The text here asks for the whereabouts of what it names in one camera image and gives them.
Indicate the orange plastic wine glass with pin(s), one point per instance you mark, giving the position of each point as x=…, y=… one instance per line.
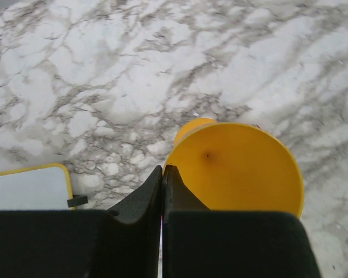
x=233, y=166

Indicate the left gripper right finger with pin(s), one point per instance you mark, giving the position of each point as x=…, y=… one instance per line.
x=199, y=242

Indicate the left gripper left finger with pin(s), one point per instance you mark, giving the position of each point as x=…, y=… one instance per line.
x=122, y=241

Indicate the yellow framed whiteboard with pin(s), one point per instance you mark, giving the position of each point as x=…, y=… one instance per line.
x=45, y=187

